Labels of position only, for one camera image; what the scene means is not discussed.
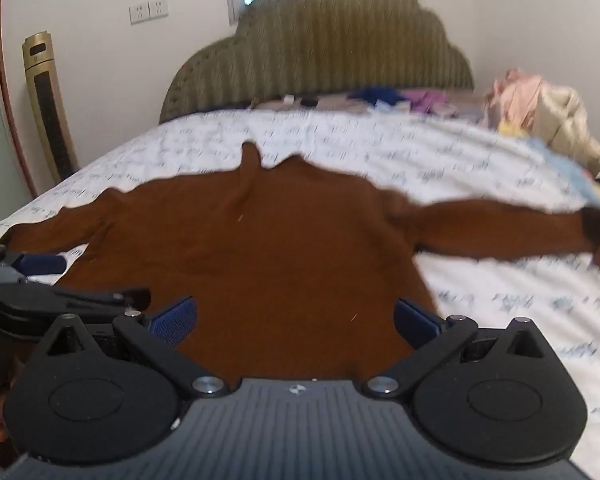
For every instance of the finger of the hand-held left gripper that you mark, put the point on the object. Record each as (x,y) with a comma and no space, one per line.
(80,300)
(42,263)

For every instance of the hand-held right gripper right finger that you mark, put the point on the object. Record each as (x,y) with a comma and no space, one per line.
(416,321)

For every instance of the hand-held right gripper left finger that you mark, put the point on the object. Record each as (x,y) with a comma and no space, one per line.
(176,321)

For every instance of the brown sweater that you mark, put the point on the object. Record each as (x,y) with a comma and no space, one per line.
(280,240)

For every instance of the pink clothes pile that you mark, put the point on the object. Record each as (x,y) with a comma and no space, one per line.
(512,97)

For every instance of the wooden chair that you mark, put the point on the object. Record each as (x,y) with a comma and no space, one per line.
(50,110)

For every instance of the white printed blanket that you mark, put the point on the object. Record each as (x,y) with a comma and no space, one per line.
(430,160)

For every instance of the light blue cloth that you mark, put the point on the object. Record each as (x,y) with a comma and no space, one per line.
(565,170)

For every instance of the yellow cloth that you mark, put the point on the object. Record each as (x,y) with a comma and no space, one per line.
(514,129)

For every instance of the light blue face mask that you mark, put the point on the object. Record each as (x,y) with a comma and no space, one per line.
(392,106)

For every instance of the purple cloth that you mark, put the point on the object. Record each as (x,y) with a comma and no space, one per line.
(425,101)

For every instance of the small items at headboard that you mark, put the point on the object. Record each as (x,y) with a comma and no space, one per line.
(340,105)

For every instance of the black adapter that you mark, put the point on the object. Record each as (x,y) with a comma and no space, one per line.
(308,102)

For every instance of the white charger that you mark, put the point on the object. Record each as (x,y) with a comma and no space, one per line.
(290,99)

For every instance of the cream cloth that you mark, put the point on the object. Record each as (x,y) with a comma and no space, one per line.
(570,120)

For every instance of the green padded headboard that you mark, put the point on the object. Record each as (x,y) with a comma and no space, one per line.
(320,50)

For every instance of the wooden door frame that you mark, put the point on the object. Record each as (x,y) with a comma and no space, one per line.
(7,85)

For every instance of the white wall socket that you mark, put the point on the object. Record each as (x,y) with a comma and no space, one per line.
(158,8)
(138,14)

